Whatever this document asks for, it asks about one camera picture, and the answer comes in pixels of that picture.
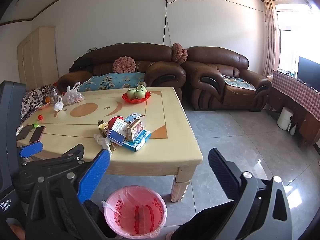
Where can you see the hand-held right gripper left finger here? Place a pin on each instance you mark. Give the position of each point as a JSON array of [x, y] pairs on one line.
[[95, 172]]

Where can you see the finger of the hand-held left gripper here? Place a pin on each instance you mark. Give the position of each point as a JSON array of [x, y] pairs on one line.
[[62, 158], [31, 149]]

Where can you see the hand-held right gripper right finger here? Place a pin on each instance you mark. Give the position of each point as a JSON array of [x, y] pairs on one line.
[[222, 172]]

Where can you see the white tissue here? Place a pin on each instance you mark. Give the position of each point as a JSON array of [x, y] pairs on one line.
[[102, 141]]

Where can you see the white and blue medicine box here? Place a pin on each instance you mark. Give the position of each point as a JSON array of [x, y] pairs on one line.
[[117, 135]]

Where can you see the yellow snack wrapper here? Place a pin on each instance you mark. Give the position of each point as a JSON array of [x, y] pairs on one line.
[[102, 128]]

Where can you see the red paper cup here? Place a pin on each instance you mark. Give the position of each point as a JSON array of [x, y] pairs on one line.
[[113, 122]]

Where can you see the blue bear medicine box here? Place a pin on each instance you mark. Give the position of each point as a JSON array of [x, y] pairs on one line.
[[140, 142]]

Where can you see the bin with pink bag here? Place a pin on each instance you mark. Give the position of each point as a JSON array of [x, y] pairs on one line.
[[135, 212]]

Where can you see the colourful printed box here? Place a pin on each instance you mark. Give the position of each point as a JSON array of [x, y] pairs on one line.
[[135, 131]]

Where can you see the small blue and white box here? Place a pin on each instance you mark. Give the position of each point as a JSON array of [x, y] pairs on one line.
[[131, 118]]

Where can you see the person's left hand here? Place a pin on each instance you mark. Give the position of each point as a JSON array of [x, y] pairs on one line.
[[15, 231]]

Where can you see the smartphone with red case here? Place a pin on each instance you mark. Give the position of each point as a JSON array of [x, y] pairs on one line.
[[37, 134]]

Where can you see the small green toy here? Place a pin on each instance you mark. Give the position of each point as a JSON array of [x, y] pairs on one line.
[[36, 124]]

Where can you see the cream coffee table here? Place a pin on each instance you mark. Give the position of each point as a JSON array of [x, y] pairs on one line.
[[75, 130]]

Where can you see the black and white patterned cloth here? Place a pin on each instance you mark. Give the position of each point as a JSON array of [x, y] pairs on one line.
[[32, 97]]

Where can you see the red plate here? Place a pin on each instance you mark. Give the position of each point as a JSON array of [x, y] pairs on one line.
[[42, 106]]

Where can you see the person's left trouser leg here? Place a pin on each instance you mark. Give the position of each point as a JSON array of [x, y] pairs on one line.
[[95, 217]]

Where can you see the person's trouser leg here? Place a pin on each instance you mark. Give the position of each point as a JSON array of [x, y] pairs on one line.
[[95, 217], [200, 225]]

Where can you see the glass jar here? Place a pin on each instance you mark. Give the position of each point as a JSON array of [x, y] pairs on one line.
[[53, 96]]

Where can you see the small white plastic bag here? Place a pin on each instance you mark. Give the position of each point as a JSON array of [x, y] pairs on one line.
[[59, 106]]

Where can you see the person's right trouser leg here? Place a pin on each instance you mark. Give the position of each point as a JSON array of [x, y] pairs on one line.
[[200, 225]]

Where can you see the clear plastic bag of nuts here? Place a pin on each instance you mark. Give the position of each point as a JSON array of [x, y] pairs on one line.
[[72, 97]]

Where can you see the cream wardrobe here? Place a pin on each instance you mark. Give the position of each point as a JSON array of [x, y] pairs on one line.
[[37, 60]]

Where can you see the red plastic tray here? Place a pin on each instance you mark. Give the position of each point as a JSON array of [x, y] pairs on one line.
[[136, 101]]

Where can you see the white round appliance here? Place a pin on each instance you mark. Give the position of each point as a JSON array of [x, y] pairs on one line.
[[285, 117]]

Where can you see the white bottle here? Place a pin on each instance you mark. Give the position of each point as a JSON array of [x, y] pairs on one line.
[[294, 130]]

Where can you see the green tea cup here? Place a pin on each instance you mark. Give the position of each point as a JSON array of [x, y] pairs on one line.
[[140, 87], [140, 94], [131, 94]]

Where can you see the dark clothes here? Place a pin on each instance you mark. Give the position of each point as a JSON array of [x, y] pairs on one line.
[[80, 65]]

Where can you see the blue patterned seat cloth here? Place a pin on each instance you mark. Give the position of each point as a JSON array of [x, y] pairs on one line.
[[237, 82]]

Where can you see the blue floral cloth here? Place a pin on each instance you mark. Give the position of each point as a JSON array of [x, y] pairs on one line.
[[112, 80]]

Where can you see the wooden cabinet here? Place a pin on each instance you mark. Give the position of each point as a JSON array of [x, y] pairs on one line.
[[307, 127]]

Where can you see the red checkered tablecloth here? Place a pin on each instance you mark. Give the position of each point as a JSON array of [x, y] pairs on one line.
[[292, 87]]

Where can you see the pink round cushion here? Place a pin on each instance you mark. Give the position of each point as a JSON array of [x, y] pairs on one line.
[[185, 55], [176, 51], [123, 65]]

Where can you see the brown leather armchair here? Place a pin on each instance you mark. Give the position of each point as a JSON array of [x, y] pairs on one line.
[[217, 57]]

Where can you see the brown leather sofa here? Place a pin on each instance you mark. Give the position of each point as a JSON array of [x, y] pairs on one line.
[[140, 52]]

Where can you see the black television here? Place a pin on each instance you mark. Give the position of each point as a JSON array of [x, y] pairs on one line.
[[308, 72]]

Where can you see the window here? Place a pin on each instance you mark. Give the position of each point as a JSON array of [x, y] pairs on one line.
[[287, 45]]

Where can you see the pink curtain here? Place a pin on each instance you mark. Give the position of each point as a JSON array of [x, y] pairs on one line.
[[271, 35]]

